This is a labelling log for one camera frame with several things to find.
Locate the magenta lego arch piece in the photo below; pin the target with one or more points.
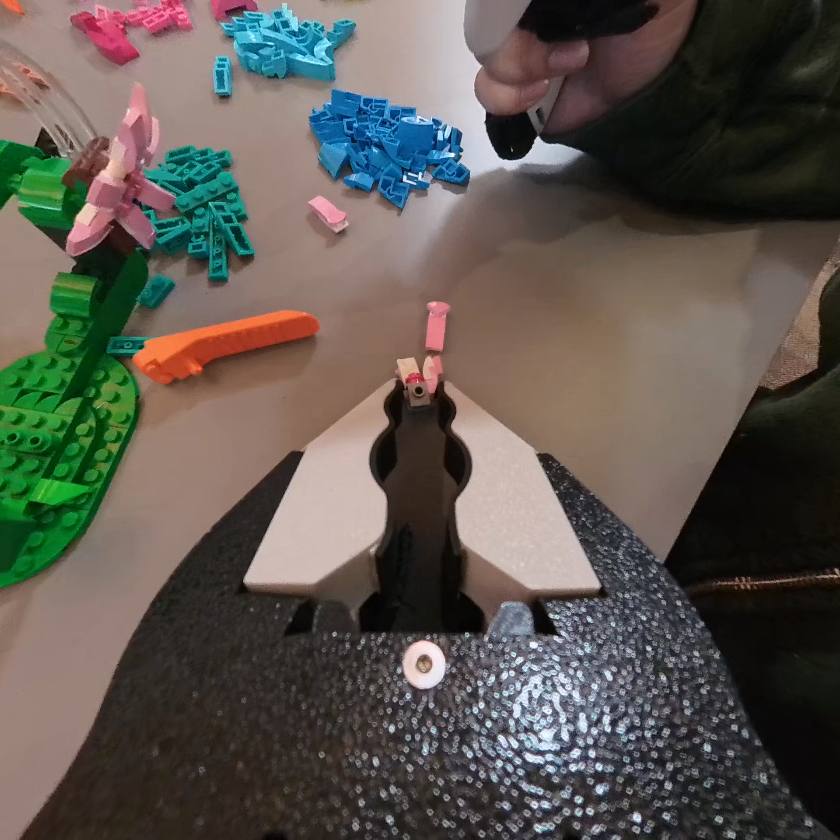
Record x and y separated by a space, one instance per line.
233 6

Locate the person's right hand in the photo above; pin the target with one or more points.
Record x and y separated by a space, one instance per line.
610 72

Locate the pile of magenta lego bricks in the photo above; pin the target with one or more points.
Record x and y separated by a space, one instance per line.
111 33

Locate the pile of teal lego bricks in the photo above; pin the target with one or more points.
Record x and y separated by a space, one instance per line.
210 216

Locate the green lego plant model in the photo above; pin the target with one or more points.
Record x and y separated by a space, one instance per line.
65 407

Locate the cyan lego brick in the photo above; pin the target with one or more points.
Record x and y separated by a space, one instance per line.
222 75

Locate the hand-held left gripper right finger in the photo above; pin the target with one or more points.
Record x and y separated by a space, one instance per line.
518 512

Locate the salmon lego piece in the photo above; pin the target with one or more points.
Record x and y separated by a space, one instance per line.
26 80

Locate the small grey pink lego assembly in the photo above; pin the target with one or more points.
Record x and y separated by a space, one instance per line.
417 394

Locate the person's green jacket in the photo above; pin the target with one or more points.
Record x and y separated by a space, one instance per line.
787 492

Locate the pile of blue lego bricks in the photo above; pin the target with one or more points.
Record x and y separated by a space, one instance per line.
380 144

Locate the person's right forearm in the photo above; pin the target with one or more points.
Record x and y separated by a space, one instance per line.
741 98

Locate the pink and white lego piece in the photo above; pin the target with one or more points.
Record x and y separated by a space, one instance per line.
325 210

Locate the orange lego brick separator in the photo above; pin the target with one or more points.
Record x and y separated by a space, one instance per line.
223 341

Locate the pile of cyan lego bricks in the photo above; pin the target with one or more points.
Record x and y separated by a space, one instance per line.
289 46

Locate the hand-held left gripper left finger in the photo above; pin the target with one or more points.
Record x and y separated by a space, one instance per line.
315 512

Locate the teal lego brick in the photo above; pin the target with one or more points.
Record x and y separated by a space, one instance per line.
155 291
128 343

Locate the pink lego petal piece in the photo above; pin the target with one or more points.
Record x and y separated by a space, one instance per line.
435 331

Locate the transparent plastic arc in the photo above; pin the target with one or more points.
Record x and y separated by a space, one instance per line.
65 108

